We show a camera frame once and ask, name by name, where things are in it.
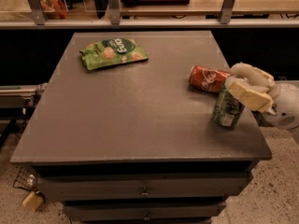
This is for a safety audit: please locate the black wire basket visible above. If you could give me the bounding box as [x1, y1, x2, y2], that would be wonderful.
[13, 167, 36, 191]

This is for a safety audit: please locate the red Coca-Cola can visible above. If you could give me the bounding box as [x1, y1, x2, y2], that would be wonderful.
[189, 65, 230, 93]

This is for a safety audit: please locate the green soda can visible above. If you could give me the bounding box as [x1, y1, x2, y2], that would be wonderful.
[212, 84, 244, 128]

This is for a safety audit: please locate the cream foam block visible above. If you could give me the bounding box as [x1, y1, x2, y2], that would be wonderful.
[21, 191, 44, 212]

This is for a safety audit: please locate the orange bag behind glass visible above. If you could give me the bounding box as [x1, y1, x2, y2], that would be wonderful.
[39, 0, 67, 19]

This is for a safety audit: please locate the upper grey drawer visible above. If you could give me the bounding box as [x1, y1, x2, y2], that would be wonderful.
[36, 172, 252, 202]

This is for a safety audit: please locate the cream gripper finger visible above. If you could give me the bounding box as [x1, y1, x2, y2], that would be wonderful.
[231, 63, 275, 88]
[225, 77, 273, 113]

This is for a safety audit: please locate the metal bracket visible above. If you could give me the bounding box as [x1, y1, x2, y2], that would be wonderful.
[27, 0, 47, 25]
[218, 0, 235, 24]
[108, 0, 121, 25]

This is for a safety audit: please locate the lower grey drawer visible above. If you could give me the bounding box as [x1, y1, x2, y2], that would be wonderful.
[63, 202, 226, 222]

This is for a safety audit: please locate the green snack bag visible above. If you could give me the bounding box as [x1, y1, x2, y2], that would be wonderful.
[80, 38, 149, 71]

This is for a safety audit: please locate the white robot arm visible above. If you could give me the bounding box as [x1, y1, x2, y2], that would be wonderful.
[225, 63, 299, 144]

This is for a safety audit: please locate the right metal bracket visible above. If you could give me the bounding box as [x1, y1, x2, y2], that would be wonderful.
[218, 0, 235, 24]

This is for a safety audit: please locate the middle metal bracket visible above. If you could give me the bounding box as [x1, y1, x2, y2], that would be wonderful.
[108, 0, 121, 25]

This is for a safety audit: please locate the grey drawer cabinet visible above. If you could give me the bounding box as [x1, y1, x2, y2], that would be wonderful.
[11, 31, 271, 224]

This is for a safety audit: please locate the grey drawer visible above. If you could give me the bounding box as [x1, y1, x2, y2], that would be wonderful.
[63, 202, 226, 222]
[36, 172, 252, 202]

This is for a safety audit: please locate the left metal bracket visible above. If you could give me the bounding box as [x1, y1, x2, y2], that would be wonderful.
[27, 0, 47, 25]

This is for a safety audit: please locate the metal rail shelf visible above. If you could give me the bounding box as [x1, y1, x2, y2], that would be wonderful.
[0, 19, 299, 30]

